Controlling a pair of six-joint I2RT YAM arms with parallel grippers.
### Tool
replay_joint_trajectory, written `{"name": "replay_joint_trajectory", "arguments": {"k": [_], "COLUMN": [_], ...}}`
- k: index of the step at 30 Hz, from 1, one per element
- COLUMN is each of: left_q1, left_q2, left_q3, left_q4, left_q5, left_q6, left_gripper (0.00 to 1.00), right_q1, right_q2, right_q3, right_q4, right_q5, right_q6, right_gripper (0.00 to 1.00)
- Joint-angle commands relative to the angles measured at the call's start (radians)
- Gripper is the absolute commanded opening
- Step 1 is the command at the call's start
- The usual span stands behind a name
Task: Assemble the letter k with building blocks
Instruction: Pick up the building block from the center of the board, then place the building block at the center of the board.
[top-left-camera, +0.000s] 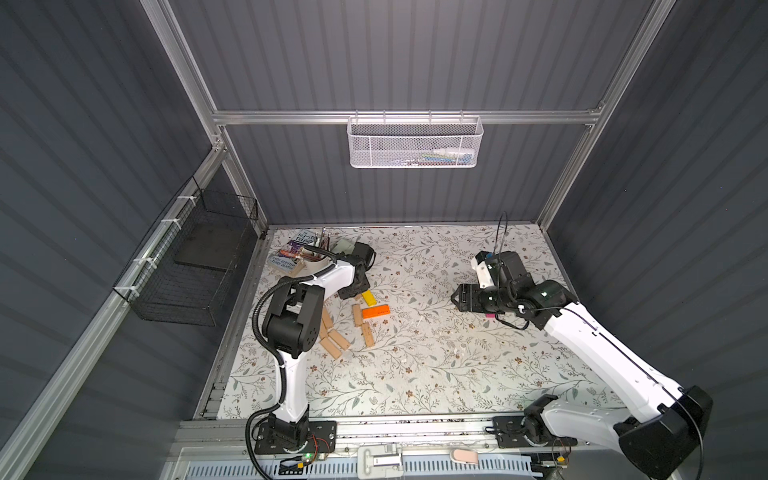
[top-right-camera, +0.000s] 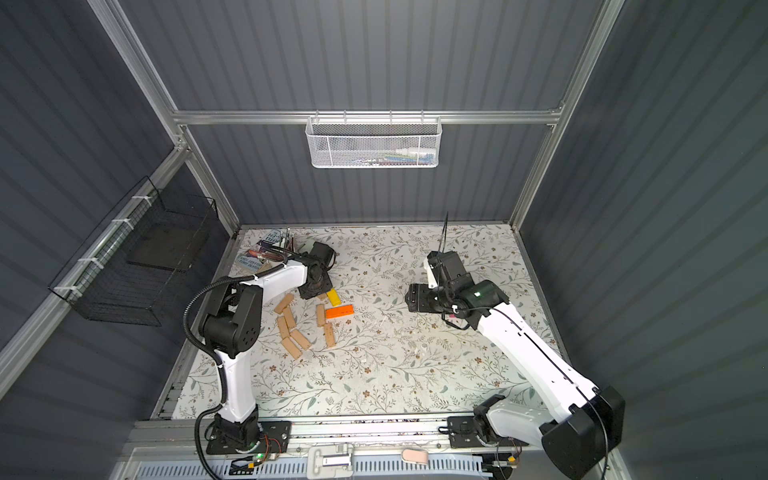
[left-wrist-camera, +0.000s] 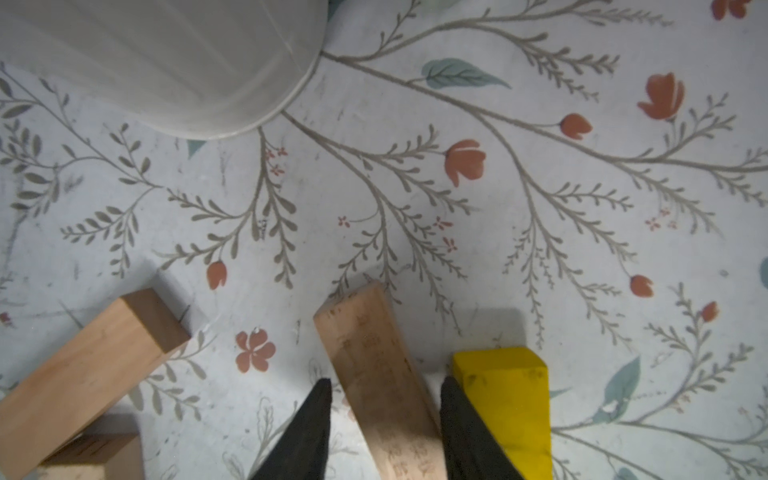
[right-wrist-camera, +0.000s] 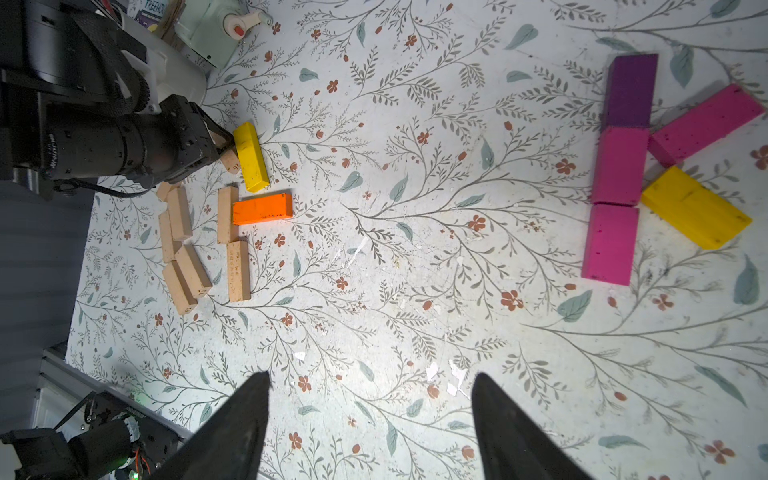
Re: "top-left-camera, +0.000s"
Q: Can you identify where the orange building block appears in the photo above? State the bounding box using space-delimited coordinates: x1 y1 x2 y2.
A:
362 304 391 320

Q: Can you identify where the natural wooden block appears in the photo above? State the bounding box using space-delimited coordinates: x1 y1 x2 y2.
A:
322 307 334 330
352 304 364 327
328 329 350 351
320 337 342 360
361 322 375 348

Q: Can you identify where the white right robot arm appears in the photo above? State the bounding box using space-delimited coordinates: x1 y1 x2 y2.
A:
451 251 713 479

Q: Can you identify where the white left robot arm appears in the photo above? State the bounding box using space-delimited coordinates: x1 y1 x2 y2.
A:
251 242 376 451

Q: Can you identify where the yellow building block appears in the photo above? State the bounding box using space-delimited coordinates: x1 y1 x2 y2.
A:
361 291 377 307

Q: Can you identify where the pale green small box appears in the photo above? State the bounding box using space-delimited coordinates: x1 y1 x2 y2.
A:
332 238 355 255

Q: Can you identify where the white pen cup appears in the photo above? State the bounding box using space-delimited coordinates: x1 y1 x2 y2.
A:
299 237 330 271

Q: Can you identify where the blue book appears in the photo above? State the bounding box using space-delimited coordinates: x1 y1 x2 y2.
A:
267 230 318 277

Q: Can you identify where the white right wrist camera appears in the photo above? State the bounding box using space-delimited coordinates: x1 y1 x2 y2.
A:
470 251 496 289

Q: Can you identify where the white wire mesh basket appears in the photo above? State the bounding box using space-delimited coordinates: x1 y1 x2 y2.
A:
346 115 484 169

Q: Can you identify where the black wire mesh basket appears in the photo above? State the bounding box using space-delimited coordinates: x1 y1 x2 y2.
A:
113 183 259 327

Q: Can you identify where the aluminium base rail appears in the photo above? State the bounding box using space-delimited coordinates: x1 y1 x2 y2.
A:
160 413 640 479

